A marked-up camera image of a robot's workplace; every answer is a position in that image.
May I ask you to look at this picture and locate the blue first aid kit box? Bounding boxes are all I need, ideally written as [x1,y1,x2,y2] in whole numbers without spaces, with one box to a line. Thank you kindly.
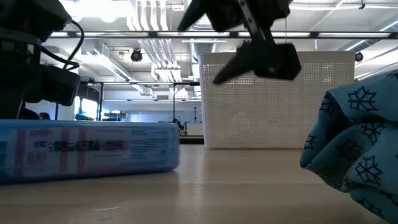
[0,119,180,184]

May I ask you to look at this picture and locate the black overhead rig crossbar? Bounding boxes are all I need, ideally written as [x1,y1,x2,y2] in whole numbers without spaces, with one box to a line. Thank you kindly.
[48,30,398,40]

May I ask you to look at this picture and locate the black left camera cable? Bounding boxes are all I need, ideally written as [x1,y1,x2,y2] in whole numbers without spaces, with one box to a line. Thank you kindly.
[40,19,85,71]

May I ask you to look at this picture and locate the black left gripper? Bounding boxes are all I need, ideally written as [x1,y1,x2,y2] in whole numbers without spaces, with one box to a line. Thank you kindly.
[0,29,43,119]

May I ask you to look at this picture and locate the blue snowflake patterned cloth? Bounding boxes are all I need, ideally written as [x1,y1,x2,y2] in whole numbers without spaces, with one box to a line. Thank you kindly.
[300,70,398,224]

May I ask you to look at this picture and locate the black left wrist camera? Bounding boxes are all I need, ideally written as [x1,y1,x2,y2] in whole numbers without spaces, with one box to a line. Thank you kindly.
[24,63,81,107]

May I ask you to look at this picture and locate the white perforated plastic basket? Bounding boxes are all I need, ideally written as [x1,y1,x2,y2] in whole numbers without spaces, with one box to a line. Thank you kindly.
[198,51,356,150]

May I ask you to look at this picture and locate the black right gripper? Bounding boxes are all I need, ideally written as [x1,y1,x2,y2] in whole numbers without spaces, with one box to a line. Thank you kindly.
[176,0,302,85]

